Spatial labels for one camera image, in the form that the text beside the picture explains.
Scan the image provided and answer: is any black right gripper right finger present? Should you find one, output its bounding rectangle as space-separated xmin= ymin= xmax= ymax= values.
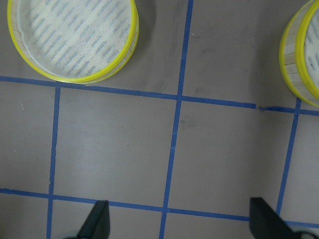
xmin=249 ymin=197 xmax=301 ymax=239

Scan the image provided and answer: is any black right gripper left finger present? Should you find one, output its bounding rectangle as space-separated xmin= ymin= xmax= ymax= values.
xmin=77 ymin=201 xmax=110 ymax=239

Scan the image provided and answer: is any middle yellow bamboo steamer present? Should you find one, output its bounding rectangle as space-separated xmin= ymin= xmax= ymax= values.
xmin=7 ymin=0 xmax=139 ymax=84

